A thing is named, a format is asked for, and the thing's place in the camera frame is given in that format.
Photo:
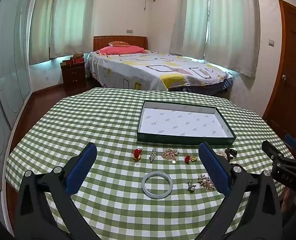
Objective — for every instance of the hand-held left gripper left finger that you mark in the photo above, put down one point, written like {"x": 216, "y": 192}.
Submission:
{"x": 80, "y": 170}

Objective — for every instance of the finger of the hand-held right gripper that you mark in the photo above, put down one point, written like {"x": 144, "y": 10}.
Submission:
{"x": 294, "y": 141}
{"x": 272, "y": 152}

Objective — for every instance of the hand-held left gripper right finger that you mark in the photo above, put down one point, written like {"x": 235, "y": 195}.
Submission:
{"x": 214, "y": 170}

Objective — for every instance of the gold pearl cluster brooch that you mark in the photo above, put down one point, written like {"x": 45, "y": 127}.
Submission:
{"x": 206, "y": 183}

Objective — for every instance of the small pearl brooch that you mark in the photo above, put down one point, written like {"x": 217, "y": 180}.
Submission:
{"x": 191, "y": 186}

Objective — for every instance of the red flower gold charm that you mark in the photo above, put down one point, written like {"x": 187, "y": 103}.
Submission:
{"x": 187, "y": 158}

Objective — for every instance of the green shallow box white lining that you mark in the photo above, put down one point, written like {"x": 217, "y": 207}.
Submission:
{"x": 182, "y": 122}

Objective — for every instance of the red knot gold charm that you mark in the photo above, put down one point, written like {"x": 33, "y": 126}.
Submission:
{"x": 137, "y": 156}

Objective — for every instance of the white jade bangle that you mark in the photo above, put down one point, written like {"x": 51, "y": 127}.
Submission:
{"x": 144, "y": 185}

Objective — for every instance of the person's right hand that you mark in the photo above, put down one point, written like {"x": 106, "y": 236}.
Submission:
{"x": 286, "y": 201}

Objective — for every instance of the green checked tablecloth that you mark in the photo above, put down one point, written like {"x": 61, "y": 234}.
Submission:
{"x": 113, "y": 120}

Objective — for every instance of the wooden door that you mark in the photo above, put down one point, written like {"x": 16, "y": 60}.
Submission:
{"x": 292, "y": 67}

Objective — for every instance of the blue plaid mattress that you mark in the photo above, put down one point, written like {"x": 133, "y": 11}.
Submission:
{"x": 202, "y": 86}

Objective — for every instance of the dark wooden nightstand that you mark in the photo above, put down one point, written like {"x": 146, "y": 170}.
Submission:
{"x": 74, "y": 76}

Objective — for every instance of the red box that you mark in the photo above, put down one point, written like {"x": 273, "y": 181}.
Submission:
{"x": 78, "y": 60}

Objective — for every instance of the small tan bundle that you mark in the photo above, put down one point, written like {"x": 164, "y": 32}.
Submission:
{"x": 78, "y": 55}

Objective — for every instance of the bed with patterned cover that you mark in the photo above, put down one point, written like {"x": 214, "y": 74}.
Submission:
{"x": 143, "y": 70}

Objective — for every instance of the glass sliding wardrobe door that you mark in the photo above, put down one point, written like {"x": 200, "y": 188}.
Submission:
{"x": 8, "y": 67}

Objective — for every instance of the pink pillow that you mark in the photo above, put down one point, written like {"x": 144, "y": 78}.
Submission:
{"x": 118, "y": 50}

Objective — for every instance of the wooden bed headboard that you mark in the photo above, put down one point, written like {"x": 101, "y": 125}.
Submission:
{"x": 103, "y": 41}

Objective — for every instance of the white curtain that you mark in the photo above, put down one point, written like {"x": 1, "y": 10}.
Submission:
{"x": 41, "y": 22}
{"x": 73, "y": 17}
{"x": 190, "y": 17}
{"x": 232, "y": 25}

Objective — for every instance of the orange pillow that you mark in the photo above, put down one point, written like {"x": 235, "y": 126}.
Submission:
{"x": 119, "y": 43}

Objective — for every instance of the white light switch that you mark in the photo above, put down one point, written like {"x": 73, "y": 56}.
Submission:
{"x": 271, "y": 42}

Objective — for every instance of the grey wall plate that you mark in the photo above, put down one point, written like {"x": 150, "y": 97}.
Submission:
{"x": 129, "y": 31}

